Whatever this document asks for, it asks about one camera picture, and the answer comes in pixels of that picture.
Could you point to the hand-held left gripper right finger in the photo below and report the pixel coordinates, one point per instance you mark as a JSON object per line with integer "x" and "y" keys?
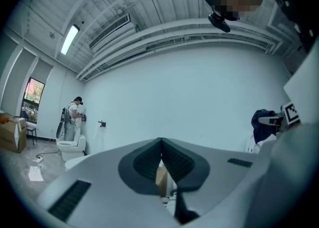
{"x": 224, "y": 172}

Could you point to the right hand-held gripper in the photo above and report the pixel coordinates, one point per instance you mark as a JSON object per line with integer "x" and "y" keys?
{"x": 291, "y": 113}

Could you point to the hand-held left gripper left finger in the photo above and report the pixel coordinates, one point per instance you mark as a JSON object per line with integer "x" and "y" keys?
{"x": 104, "y": 184}

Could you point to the blue-grey wiping cloth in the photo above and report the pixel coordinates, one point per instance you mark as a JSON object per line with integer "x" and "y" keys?
{"x": 260, "y": 127}

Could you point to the white low streamlined toilet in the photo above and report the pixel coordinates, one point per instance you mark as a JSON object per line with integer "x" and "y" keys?
{"x": 74, "y": 163}

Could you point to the white compact toilet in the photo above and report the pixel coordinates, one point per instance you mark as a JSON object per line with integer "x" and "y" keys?
{"x": 69, "y": 152}

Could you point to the small black plastic component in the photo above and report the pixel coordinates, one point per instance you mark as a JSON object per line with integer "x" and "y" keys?
{"x": 102, "y": 123}

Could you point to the large brown cardboard box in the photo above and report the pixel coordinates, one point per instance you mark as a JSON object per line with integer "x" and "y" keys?
{"x": 162, "y": 182}

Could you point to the white power strip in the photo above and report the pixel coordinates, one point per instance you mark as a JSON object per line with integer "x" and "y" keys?
{"x": 40, "y": 159}

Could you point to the black metal stool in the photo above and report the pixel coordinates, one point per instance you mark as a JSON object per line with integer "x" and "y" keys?
{"x": 32, "y": 132}

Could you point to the person's black clothing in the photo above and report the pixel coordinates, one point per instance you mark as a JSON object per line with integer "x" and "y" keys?
{"x": 296, "y": 20}

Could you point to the small brown cardboard box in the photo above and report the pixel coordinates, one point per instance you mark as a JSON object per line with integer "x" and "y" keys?
{"x": 10, "y": 137}

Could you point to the black-framed window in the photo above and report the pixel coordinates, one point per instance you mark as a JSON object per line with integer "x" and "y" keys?
{"x": 33, "y": 99}

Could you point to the orange cloth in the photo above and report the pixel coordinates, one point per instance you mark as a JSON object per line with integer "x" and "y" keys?
{"x": 5, "y": 119}

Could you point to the long ceiling light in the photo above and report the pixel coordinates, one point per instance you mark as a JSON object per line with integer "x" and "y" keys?
{"x": 70, "y": 39}

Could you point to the white ceiling air vent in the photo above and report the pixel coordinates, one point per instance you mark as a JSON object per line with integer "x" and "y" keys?
{"x": 109, "y": 32}

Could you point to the black head-mounted camera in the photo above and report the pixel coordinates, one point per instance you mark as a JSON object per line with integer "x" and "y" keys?
{"x": 220, "y": 23}

